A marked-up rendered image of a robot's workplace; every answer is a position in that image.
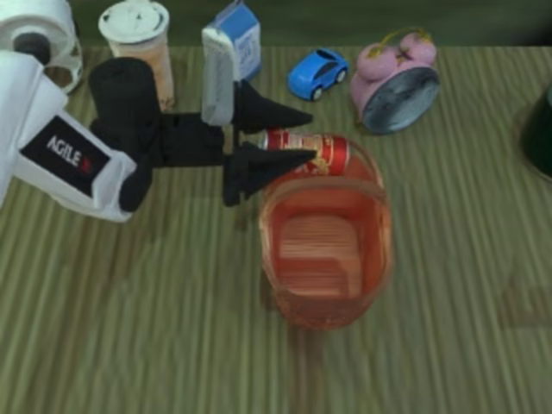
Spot red can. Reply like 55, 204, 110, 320
261, 128, 351, 177

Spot blue toy car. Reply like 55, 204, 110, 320
286, 47, 349, 102

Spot blue and white milk carton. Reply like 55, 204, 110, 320
202, 0, 262, 82

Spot cup with white lid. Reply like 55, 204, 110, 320
97, 0, 175, 111

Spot pink alarm clock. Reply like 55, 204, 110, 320
348, 27, 441, 135

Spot white toilet paper roll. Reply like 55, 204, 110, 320
0, 0, 84, 95

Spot dark green object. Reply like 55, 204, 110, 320
518, 81, 552, 179

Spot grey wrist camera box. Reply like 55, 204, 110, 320
200, 26, 236, 127

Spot orange transparent basket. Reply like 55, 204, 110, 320
256, 134, 394, 330

